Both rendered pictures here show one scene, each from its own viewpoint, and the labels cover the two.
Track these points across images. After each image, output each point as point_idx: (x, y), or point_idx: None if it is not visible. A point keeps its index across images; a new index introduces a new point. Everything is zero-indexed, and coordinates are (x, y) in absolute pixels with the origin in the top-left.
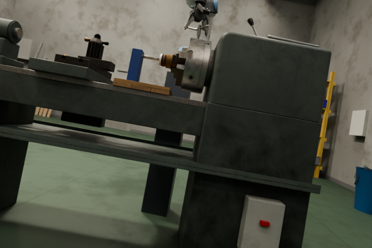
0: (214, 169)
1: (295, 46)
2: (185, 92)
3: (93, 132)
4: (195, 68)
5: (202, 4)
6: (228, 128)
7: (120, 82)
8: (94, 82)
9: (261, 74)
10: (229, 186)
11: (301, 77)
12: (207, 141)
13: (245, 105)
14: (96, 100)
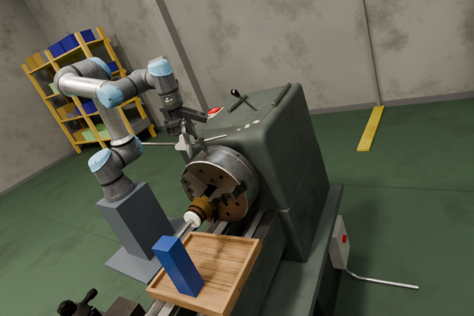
0: (326, 250)
1: (292, 99)
2: (154, 207)
3: None
4: (253, 194)
5: (180, 106)
6: (302, 210)
7: (229, 306)
8: None
9: (293, 145)
10: None
11: (302, 120)
12: (302, 238)
13: (299, 180)
14: None
